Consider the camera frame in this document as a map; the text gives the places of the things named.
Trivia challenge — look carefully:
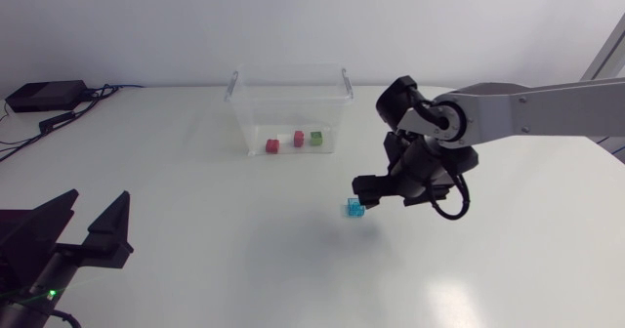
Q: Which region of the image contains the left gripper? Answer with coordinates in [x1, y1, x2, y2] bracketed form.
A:
[0, 187, 135, 295]

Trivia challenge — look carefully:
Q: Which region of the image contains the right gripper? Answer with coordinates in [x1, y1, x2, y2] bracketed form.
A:
[351, 131, 479, 210]

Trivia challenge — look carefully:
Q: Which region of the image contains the blue toy brick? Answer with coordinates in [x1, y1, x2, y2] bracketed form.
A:
[346, 196, 366, 219]

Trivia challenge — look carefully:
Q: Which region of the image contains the clear plastic container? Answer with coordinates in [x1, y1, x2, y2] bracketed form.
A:
[224, 62, 354, 157]

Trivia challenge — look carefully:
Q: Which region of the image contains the black power brick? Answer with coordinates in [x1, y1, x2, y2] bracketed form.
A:
[5, 79, 90, 114]

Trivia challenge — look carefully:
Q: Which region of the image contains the black camera cable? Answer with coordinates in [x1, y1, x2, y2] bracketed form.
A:
[423, 171, 472, 222]

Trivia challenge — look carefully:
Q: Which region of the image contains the blue cable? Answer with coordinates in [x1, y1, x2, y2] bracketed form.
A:
[100, 83, 146, 92]

